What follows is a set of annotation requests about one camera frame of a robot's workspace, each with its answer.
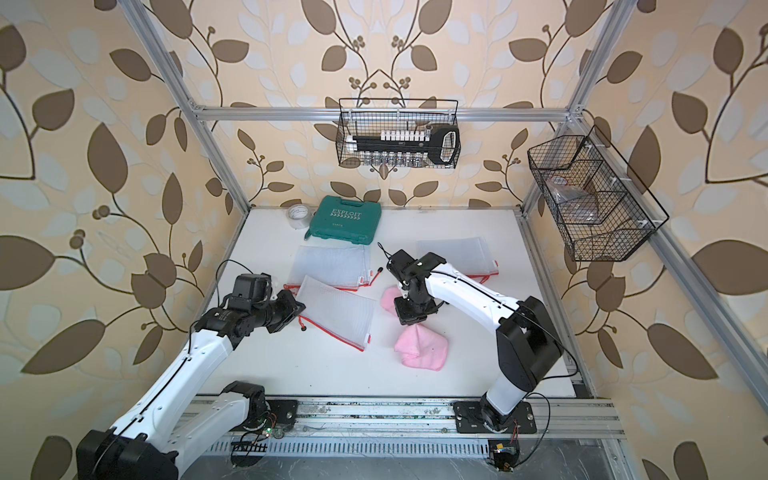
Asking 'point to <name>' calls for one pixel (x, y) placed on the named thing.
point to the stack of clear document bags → (346, 267)
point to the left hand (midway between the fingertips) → (301, 301)
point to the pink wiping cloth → (419, 345)
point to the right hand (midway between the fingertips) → (410, 320)
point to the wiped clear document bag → (466, 256)
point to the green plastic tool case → (335, 218)
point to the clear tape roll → (299, 216)
